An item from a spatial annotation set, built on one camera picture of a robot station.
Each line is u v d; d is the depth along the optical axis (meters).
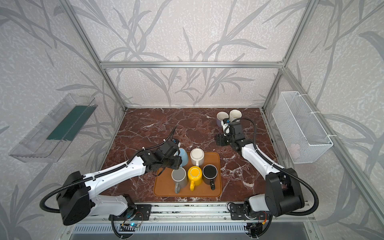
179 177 0.75
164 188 0.81
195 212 0.75
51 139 0.64
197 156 0.86
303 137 0.62
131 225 0.71
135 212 0.71
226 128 0.77
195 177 0.76
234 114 1.05
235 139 0.67
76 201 0.39
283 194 0.42
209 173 0.78
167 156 0.63
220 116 1.07
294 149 0.75
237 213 0.73
